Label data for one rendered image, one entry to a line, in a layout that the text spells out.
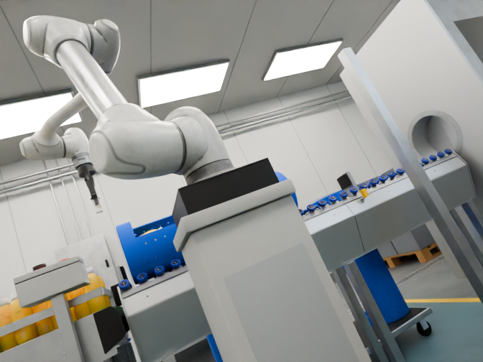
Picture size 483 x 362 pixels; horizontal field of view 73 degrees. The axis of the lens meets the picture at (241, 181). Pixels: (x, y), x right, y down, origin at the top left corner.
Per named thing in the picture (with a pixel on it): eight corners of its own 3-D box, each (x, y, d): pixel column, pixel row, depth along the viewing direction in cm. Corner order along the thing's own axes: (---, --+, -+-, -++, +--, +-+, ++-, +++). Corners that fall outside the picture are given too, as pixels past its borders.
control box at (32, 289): (85, 282, 111) (77, 253, 113) (19, 308, 104) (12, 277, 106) (90, 284, 120) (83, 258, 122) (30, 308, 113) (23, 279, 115)
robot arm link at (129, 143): (193, 143, 88) (116, 149, 72) (175, 185, 97) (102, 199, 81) (83, 13, 121) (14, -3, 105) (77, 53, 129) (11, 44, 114)
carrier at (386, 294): (384, 309, 232) (359, 327, 218) (328, 199, 252) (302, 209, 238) (418, 306, 208) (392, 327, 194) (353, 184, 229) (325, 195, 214)
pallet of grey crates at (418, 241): (469, 237, 410) (420, 155, 437) (426, 261, 381) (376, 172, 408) (402, 251, 518) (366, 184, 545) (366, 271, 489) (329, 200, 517)
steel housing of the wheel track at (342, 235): (486, 194, 202) (456, 146, 210) (143, 373, 123) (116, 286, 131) (448, 206, 228) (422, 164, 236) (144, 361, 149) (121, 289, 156)
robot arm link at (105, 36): (107, 56, 138) (73, 51, 129) (118, 16, 128) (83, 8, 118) (119, 75, 133) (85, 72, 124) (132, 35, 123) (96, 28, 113)
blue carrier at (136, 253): (305, 210, 165) (281, 162, 172) (133, 281, 133) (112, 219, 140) (285, 225, 190) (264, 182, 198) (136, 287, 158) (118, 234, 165)
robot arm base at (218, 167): (261, 164, 98) (254, 149, 99) (195, 185, 88) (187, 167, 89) (241, 186, 114) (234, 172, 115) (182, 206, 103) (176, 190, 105)
